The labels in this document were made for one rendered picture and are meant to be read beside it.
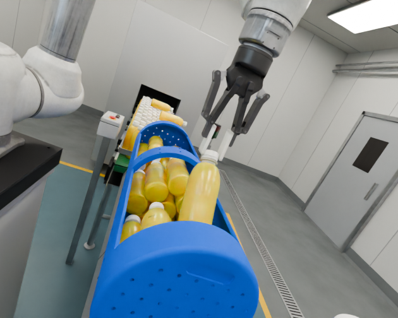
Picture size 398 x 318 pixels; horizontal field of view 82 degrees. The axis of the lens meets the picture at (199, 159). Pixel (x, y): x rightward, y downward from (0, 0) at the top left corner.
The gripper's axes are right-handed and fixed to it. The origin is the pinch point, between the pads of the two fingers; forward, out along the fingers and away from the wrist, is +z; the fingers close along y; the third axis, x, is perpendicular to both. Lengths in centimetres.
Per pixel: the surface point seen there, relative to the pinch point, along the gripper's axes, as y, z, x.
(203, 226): -1.9, 11.1, -16.6
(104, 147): -29, 43, 87
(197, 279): -1.6, 17.0, -21.9
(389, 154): 347, -31, 218
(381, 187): 345, 17, 199
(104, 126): -32, 28, 79
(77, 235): -29, 108, 88
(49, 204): -64, 134, 148
